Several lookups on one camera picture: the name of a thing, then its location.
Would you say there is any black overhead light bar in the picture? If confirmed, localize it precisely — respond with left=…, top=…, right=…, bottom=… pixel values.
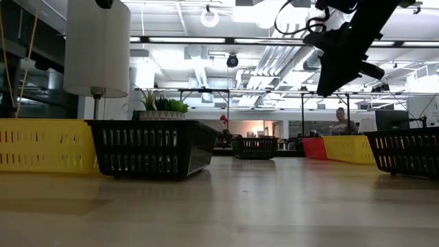
left=130, top=35, right=439, bottom=49

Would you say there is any red plastic basket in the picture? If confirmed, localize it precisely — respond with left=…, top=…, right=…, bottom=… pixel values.
left=302, top=137, right=331, bottom=161

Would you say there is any person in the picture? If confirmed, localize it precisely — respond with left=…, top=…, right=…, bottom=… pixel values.
left=331, top=107, right=358, bottom=136

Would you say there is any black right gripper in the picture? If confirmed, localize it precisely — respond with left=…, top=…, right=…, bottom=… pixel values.
left=302, top=21, right=385, bottom=97

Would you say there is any black ceiling spotlight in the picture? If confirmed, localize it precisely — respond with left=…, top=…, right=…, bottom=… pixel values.
left=371, top=82, right=391, bottom=93

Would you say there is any white board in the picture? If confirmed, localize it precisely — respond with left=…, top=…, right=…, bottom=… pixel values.
left=357, top=118, right=378, bottom=134

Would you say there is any white ceiling ring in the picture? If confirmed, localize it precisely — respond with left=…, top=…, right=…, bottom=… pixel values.
left=200, top=9, right=220, bottom=29

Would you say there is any black ceiling camera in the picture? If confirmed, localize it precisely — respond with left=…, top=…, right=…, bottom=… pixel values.
left=226, top=53, right=240, bottom=69

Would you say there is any black plastic basket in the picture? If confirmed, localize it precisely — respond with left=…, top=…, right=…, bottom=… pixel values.
left=364, top=126, right=439, bottom=179
left=85, top=119, right=220, bottom=180
left=232, top=136, right=279, bottom=161

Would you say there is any yellow plastic basket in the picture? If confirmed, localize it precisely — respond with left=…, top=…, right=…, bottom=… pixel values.
left=322, top=134, right=377, bottom=165
left=0, top=118, right=101, bottom=174

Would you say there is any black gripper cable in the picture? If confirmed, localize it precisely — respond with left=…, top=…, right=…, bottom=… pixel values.
left=274, top=0, right=332, bottom=36

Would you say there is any black workstation frame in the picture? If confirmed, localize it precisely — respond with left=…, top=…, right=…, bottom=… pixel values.
left=300, top=91, right=352, bottom=138
left=178, top=88, right=231, bottom=121

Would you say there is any yellow hanging cable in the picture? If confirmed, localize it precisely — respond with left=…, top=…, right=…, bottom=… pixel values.
left=15, top=9, right=39, bottom=118

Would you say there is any black computer monitor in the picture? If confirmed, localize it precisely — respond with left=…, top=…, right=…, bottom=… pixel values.
left=375, top=109, right=411, bottom=132

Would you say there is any potted green succulent plant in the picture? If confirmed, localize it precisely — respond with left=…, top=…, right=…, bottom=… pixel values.
left=132, top=85, right=190, bottom=121

